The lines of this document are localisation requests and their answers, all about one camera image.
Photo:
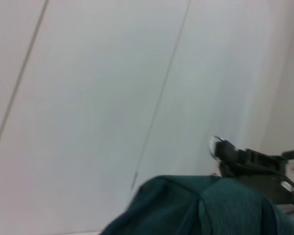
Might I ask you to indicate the dark teal insulated lunch bag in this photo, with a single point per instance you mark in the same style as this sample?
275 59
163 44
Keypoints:
186 210

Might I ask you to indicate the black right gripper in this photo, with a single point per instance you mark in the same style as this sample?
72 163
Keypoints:
267 173

